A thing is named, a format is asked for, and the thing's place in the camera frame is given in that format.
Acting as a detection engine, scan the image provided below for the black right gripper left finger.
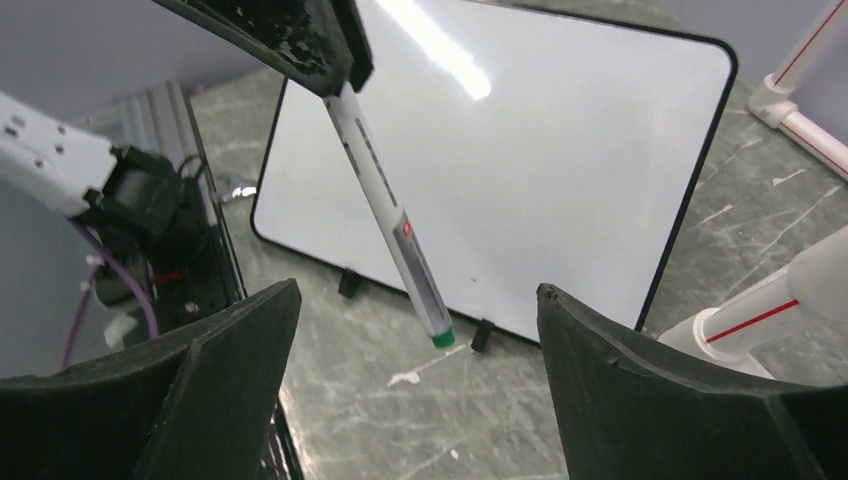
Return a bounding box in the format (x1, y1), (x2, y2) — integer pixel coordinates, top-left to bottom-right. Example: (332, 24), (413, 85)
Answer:
(1, 279), (301, 479)

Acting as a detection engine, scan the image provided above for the black framed whiteboard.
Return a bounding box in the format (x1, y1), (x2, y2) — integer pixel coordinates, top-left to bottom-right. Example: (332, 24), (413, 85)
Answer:
(250, 0), (740, 347)

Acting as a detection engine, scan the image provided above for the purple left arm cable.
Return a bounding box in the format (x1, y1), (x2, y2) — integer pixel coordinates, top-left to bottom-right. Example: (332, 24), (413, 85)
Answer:
(59, 221), (160, 372)

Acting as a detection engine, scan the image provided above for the white pvc pipe frame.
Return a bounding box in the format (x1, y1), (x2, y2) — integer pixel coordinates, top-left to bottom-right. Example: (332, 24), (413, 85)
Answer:
(655, 0), (848, 382)

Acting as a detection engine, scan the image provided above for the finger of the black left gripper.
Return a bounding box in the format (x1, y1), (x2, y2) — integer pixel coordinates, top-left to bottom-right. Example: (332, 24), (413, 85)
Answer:
(156, 0), (352, 97)
(331, 0), (374, 93)

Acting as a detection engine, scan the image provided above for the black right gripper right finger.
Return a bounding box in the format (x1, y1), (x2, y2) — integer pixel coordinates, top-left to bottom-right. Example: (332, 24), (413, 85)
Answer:
(536, 283), (847, 479)

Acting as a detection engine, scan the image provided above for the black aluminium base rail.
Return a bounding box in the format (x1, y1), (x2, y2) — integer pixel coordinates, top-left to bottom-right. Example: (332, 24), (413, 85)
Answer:
(112, 79), (306, 480)

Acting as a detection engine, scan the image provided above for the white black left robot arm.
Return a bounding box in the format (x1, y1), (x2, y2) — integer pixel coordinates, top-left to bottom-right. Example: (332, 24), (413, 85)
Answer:
(1, 1), (373, 266)

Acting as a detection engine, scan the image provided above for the white green whiteboard marker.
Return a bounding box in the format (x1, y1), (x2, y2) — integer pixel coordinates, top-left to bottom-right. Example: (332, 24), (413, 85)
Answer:
(324, 82), (455, 349)

